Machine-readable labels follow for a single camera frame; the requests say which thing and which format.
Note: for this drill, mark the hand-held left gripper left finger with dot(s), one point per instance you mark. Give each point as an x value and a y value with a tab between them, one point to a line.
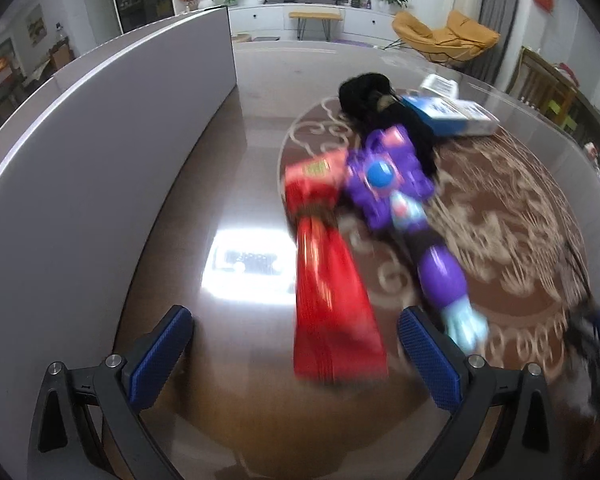
160	355

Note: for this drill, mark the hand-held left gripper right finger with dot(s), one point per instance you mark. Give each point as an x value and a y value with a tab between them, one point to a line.
427	355

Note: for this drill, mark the red snack packet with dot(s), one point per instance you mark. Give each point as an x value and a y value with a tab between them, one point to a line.
330	300

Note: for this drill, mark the blue white toothpaste box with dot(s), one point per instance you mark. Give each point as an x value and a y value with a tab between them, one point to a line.
450	112

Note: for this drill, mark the patterned glass desktop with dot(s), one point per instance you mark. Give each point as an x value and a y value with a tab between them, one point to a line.
205	170

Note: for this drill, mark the purple toy robot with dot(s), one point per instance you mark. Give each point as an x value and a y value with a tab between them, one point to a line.
380	175

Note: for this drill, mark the grey partition panel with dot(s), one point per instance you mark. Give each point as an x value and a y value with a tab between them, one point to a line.
105	160

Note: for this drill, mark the wooden chair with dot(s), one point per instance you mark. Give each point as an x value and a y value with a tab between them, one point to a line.
535	80

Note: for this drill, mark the white barcode box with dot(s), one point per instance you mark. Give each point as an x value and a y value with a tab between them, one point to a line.
440	85

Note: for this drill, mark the black fluffy cloth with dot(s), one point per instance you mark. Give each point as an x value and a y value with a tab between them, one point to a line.
365	90

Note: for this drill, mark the purple floor mat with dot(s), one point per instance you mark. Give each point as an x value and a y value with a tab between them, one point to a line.
357	43

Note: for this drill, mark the yellow lounge chair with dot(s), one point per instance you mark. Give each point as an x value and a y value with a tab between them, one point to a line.
420	35

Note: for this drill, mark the grey curtain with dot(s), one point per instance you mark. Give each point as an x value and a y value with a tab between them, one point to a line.
505	10

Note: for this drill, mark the round beige footstool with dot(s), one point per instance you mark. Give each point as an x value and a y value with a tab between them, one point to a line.
242	37

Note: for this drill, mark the white television cabinet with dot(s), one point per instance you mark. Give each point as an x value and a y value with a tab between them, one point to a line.
260	17

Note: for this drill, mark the wooden bench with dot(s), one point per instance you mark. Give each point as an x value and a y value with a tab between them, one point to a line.
315	15

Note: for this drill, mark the red wall calendar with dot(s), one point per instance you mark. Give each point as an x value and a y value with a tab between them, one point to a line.
1	70

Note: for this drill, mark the framed wall picture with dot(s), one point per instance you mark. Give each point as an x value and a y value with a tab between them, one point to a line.
37	25

